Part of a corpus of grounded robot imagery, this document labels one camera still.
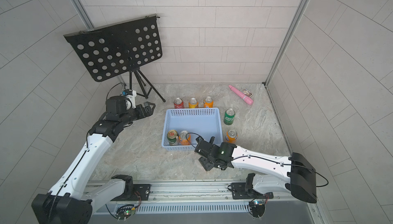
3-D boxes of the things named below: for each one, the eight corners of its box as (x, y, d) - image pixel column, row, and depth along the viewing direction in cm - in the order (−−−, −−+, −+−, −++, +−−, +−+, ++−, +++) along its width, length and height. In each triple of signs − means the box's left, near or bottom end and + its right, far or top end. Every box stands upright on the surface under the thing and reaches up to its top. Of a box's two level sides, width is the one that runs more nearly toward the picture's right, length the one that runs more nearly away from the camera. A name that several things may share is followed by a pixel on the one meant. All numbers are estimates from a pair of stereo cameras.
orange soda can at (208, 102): (205, 114, 102) (205, 103, 93) (202, 108, 105) (202, 97, 96) (212, 111, 103) (213, 100, 94) (209, 106, 106) (210, 95, 97)
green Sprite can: (224, 125, 96) (226, 116, 88) (223, 117, 100) (225, 108, 92) (233, 125, 96) (235, 116, 88) (232, 117, 100) (234, 108, 92)
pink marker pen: (226, 89, 116) (227, 86, 114) (229, 87, 118) (229, 84, 115) (250, 105, 106) (251, 103, 104) (253, 103, 108) (254, 100, 105)
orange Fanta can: (225, 146, 88) (227, 138, 80) (224, 137, 91) (226, 129, 83) (235, 146, 88) (238, 138, 80) (234, 137, 91) (237, 129, 83)
